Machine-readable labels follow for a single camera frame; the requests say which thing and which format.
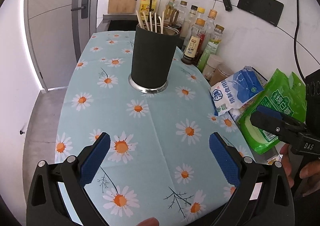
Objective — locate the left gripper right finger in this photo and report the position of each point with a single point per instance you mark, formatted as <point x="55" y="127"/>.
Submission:
<point x="227" y="157"/>

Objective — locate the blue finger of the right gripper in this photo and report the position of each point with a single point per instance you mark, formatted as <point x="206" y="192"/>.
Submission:
<point x="271" y="113"/>
<point x="286" y="128"/>

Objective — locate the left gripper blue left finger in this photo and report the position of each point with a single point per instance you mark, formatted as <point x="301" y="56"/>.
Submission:
<point x="91" y="157"/>

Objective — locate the black utensil holder cup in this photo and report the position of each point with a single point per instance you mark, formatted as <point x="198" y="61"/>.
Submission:
<point x="151" y="59"/>

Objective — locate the thin brown chopstick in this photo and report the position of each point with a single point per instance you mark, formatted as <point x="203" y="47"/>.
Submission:
<point x="155" y="21"/>

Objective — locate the diagonal wooden chopstick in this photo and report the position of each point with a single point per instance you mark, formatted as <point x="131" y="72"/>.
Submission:
<point x="146" y="21"/>

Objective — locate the person's right hand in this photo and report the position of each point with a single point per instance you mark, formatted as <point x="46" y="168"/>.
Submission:
<point x="310" y="171"/>

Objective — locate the person's left hand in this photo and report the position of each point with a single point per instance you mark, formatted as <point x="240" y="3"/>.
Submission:
<point x="149" y="222"/>

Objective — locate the green sugar bag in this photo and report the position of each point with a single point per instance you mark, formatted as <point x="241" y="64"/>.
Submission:
<point x="285" y="94"/>

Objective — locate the white blue salt bag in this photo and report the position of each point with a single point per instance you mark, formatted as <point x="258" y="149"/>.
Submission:
<point x="235" y="91"/>

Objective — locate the daisy print blue tablecloth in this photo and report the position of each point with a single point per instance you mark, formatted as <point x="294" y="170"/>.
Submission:
<point x="159" y="163"/>

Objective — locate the clear brown spice jar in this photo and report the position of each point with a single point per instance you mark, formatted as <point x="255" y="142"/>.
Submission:
<point x="222" y="71"/>

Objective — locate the white lidded plastic jar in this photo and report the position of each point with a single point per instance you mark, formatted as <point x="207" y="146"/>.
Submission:
<point x="211" y="65"/>

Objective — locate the green label oil bottle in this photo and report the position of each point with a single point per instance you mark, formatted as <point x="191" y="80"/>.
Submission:
<point x="211" y="46"/>

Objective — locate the dark soy sauce bottle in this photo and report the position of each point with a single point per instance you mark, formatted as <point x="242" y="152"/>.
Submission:
<point x="192" y="47"/>

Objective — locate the red sauce bottle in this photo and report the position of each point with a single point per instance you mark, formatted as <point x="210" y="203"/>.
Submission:
<point x="202" y="44"/>

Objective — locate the orange capped bottle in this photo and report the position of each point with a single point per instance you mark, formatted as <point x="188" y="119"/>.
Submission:
<point x="210" y="25"/>

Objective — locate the clear glass bottle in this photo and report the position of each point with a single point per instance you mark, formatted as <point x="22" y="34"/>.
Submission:
<point x="181" y="12"/>

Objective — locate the black curved faucet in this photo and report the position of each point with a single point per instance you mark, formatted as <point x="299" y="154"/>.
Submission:
<point x="145" y="6"/>

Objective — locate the grey door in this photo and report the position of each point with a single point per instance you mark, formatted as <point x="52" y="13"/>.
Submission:
<point x="56" y="38"/>

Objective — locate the yellow dish soap bottle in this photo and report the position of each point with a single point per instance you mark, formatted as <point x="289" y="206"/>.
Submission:
<point x="153" y="9"/>

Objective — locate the black door handle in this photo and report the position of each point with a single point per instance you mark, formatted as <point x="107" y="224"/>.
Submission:
<point x="83" y="8"/>

